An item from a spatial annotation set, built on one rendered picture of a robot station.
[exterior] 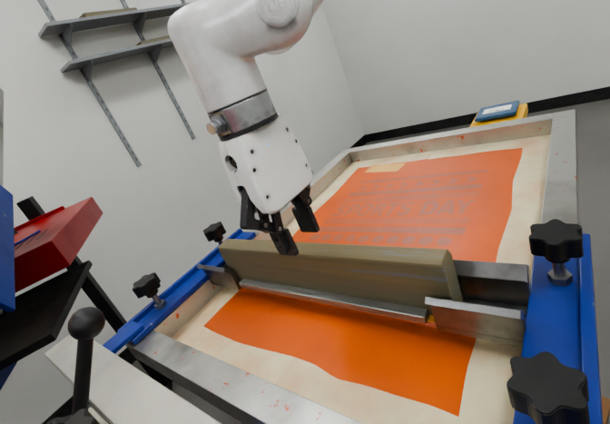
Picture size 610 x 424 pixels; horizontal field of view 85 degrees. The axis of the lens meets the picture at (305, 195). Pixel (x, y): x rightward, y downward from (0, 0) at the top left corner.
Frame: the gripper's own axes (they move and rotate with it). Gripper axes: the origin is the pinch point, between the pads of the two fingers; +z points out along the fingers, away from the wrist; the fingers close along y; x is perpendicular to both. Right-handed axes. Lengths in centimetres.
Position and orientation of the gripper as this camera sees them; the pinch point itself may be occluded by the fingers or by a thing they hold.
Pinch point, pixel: (295, 231)
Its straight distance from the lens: 45.6
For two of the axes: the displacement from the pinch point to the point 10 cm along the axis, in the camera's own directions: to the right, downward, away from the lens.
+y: 5.4, -5.0, 6.8
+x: -7.6, 0.6, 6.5
